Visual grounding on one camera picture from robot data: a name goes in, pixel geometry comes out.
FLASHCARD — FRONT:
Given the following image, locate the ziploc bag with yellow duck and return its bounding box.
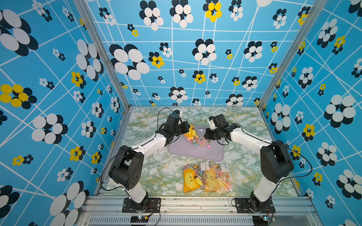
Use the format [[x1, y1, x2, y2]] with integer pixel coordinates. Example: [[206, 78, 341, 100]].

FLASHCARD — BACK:
[[183, 125, 210, 147]]

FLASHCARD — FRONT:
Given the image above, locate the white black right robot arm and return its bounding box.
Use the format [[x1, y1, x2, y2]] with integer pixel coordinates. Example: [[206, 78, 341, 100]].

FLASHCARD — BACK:
[[204, 114, 294, 212]]

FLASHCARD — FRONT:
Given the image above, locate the aluminium corner post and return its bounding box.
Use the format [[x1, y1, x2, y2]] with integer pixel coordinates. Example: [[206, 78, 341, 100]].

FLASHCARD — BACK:
[[74, 0, 130, 112], [258, 0, 328, 111]]

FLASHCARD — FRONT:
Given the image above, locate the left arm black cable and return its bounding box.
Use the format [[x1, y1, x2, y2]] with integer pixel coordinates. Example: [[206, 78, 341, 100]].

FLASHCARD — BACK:
[[99, 107, 180, 192]]

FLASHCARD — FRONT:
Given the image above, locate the green circuit board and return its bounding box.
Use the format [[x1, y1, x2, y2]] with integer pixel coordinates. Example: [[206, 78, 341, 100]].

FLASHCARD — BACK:
[[253, 216, 272, 226], [130, 215, 149, 225]]

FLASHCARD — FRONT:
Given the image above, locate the pile of colourful candies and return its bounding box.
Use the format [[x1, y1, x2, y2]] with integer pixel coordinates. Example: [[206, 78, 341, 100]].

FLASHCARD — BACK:
[[186, 136, 211, 148]]

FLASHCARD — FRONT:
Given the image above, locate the right green circuit board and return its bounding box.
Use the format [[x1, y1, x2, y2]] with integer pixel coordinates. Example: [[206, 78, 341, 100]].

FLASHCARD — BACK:
[[253, 216, 272, 226]]

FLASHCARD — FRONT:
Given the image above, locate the aluminium front rail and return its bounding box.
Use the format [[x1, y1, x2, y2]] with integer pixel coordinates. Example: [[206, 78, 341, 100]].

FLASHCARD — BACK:
[[76, 196, 322, 226]]

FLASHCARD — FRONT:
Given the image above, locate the aluminium corner post left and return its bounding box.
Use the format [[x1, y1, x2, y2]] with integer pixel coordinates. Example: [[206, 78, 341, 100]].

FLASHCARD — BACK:
[[74, 0, 130, 112]]

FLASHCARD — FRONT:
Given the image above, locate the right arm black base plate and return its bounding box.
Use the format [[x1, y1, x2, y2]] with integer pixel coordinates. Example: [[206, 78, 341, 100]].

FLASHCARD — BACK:
[[232, 198, 276, 214]]

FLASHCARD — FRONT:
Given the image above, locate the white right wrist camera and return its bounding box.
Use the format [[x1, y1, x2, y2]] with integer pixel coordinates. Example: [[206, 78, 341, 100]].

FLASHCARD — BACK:
[[207, 116, 216, 131]]

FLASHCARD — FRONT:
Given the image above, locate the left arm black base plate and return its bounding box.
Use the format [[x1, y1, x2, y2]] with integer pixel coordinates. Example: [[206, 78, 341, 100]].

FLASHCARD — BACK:
[[122, 197, 161, 213]]

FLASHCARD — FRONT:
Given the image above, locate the ziploc bag of candies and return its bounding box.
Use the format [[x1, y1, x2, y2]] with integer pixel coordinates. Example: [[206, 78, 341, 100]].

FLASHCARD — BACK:
[[183, 160, 234, 194]]

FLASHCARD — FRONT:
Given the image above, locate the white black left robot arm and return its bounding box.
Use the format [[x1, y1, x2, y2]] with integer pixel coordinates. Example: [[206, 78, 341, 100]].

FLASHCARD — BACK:
[[108, 110, 190, 211]]

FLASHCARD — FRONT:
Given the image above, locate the lilac plastic tray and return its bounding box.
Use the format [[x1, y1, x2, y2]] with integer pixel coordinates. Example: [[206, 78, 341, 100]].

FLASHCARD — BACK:
[[168, 126, 224, 161]]

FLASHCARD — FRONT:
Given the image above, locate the aluminium corner post right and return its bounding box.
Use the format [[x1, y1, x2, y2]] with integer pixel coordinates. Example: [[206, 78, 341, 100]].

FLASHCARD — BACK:
[[258, 0, 328, 111]]

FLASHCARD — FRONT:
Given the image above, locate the left green circuit board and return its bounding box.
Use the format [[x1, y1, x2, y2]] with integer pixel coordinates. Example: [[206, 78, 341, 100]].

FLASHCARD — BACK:
[[130, 215, 149, 225]]

